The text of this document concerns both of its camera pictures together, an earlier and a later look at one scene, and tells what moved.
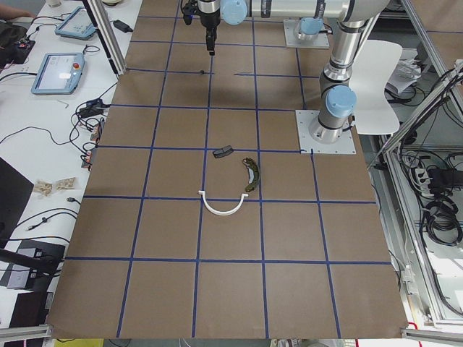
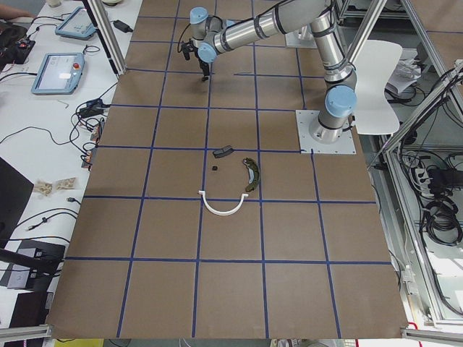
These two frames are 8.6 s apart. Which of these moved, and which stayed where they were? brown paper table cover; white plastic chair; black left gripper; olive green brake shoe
Moved: black left gripper
Stayed: white plastic chair; brown paper table cover; olive green brake shoe
